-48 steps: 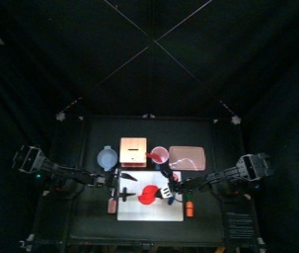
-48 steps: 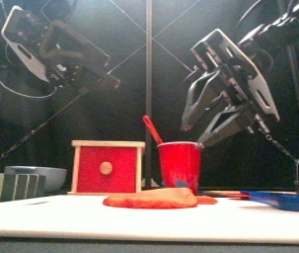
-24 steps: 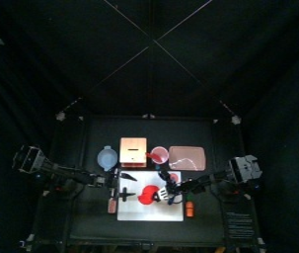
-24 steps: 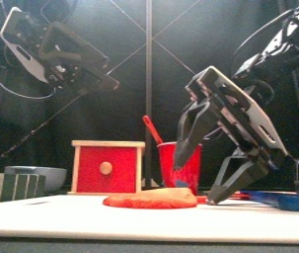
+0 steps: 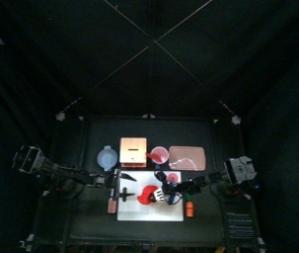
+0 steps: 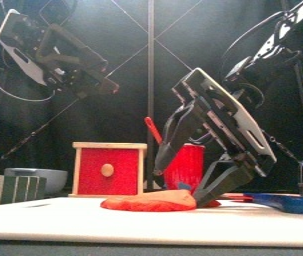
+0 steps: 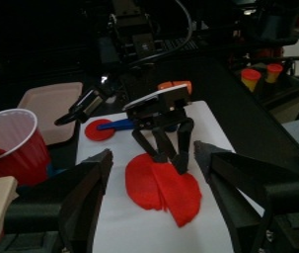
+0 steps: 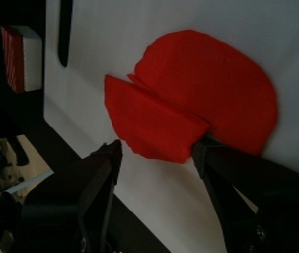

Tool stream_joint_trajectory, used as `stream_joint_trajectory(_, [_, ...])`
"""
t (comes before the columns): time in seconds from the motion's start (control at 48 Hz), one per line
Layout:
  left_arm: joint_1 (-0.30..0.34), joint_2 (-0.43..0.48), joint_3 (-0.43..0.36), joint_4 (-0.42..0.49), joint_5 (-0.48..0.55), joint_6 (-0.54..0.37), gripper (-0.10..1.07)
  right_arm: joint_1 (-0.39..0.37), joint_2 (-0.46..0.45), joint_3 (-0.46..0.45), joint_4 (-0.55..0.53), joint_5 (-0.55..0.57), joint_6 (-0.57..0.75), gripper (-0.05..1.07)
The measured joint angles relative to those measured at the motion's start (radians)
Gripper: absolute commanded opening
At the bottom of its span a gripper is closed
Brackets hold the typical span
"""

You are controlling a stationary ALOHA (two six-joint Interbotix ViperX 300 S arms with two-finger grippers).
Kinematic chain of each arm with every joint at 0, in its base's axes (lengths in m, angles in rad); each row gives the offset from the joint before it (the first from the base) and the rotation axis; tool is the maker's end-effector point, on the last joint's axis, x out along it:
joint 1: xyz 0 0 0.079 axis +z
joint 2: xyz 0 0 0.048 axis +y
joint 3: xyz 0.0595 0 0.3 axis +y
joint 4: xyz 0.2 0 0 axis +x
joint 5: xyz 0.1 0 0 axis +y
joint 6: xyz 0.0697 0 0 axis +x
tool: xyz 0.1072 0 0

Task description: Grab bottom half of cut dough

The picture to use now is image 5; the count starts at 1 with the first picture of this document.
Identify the thin white cord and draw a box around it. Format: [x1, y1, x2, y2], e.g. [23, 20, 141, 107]
[102, 0, 240, 117]
[61, 0, 214, 115]

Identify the blue-handled red wheel cutter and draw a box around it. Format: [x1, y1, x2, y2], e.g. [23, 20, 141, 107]
[166, 173, 181, 206]

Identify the light blue bowl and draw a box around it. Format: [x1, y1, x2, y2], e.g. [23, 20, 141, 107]
[97, 145, 119, 172]

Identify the small pink-brown cylinder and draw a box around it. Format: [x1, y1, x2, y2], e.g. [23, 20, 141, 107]
[107, 197, 119, 214]

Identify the pink rectangular tray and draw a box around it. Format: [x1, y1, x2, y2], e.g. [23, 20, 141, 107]
[167, 145, 208, 172]

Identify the pink cup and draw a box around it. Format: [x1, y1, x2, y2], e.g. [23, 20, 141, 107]
[150, 145, 170, 165]

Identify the wooden box with slot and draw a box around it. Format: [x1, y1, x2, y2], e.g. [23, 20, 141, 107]
[119, 136, 150, 168]

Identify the red spoon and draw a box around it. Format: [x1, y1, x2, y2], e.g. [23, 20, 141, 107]
[146, 151, 163, 163]

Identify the small orange cylinder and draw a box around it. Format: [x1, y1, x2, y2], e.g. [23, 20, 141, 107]
[185, 199, 196, 218]

